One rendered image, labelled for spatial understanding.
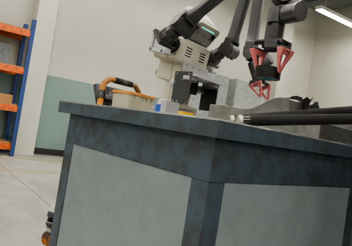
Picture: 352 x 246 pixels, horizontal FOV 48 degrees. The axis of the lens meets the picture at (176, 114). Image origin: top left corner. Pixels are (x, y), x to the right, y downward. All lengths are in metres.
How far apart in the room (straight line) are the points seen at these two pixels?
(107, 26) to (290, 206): 6.49
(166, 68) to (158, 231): 1.27
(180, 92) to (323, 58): 8.92
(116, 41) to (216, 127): 6.64
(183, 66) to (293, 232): 1.10
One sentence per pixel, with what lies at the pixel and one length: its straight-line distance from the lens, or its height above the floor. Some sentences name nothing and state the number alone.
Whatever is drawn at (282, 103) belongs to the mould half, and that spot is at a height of 0.91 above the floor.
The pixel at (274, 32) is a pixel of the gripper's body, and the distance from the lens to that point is 1.29.
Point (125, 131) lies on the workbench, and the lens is 1.04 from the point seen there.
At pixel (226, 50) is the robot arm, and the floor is 1.22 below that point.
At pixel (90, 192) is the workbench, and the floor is 0.55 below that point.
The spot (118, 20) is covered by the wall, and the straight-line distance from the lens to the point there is 7.44.
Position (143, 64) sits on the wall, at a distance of 7.59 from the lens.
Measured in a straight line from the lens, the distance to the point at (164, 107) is 1.32.
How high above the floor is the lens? 0.77
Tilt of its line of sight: 2 degrees up
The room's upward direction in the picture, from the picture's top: 9 degrees clockwise
